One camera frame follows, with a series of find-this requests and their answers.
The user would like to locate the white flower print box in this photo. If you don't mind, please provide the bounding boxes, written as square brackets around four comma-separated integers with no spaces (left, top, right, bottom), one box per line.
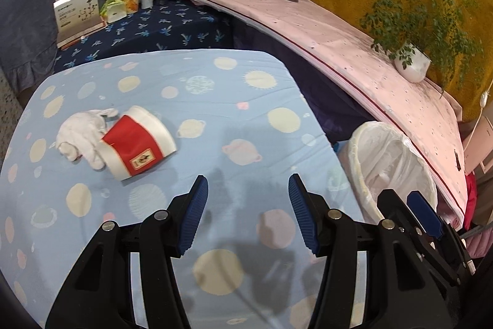
[54,0,105,48]

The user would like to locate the red and white paper cup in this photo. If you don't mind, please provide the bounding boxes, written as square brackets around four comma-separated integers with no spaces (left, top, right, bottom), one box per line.
[96,105,178,182]

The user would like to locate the red garment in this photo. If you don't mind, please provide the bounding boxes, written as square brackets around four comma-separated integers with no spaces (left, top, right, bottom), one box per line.
[464,173,478,229]

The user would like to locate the pink down jacket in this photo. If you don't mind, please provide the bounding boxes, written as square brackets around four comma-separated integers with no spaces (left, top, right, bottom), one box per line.
[464,225,491,258]

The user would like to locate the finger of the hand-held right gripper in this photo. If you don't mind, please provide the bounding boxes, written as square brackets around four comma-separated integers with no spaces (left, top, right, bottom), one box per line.
[377,188,459,291]
[407,191,474,273]

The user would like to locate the white electric kettle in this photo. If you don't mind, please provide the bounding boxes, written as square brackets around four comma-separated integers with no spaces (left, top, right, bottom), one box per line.
[462,117,493,173]

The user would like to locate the white lined trash bin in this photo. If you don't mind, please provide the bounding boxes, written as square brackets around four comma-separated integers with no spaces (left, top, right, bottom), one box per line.
[339,121,438,225]

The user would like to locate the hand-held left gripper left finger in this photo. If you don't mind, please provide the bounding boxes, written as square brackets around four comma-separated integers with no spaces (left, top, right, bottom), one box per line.
[45,175,209,329]

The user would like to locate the dark blue patterned cloth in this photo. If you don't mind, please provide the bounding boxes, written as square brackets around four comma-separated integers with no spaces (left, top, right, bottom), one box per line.
[54,0,235,73]

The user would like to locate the green plant in white pot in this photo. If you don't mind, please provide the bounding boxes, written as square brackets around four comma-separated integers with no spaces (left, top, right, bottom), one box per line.
[348,0,484,83]

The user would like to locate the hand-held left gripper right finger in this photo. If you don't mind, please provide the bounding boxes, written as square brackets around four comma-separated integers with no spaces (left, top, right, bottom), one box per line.
[288,174,463,329]

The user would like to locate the white cable with switch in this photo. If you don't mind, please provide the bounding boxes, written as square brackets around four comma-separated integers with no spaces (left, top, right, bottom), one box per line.
[468,90,493,145]

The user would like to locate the white glove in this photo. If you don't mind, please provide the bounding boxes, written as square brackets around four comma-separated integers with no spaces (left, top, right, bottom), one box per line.
[56,107,120,171]

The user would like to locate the dark purple cloth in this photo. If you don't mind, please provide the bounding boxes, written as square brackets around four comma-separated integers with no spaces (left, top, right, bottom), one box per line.
[231,19,374,145]

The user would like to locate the pink printed cloth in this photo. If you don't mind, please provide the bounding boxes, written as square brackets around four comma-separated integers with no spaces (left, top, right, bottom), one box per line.
[179,0,468,229]

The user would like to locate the light blue planet print cloth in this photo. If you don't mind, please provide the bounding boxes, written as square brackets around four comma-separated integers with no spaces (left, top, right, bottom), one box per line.
[0,47,370,329]

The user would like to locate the green and white packet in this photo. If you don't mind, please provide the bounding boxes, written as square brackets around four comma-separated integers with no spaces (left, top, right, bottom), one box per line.
[100,0,127,23]

